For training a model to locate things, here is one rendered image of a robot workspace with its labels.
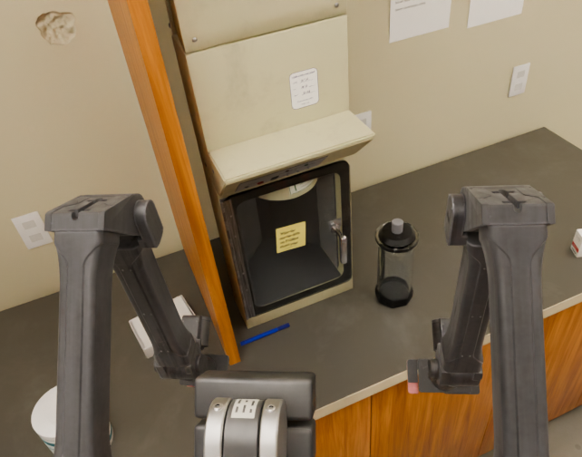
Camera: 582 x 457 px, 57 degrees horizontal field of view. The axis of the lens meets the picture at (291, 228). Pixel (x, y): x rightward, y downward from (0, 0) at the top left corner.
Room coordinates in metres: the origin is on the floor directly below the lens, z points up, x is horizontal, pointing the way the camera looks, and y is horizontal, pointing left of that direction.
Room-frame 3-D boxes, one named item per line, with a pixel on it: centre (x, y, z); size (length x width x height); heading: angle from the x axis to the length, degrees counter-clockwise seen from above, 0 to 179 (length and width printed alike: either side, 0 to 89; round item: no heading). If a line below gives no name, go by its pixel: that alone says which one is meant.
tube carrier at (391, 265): (0.98, -0.26, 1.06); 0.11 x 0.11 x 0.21
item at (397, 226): (0.98, -0.26, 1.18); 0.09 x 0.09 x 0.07
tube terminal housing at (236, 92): (1.09, 0.04, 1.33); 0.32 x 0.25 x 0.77; 108
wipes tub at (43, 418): (0.65, 0.53, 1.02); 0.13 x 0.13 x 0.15
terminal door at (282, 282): (0.97, -0.01, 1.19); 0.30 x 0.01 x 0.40; 108
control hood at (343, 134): (0.92, -0.02, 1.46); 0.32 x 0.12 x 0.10; 108
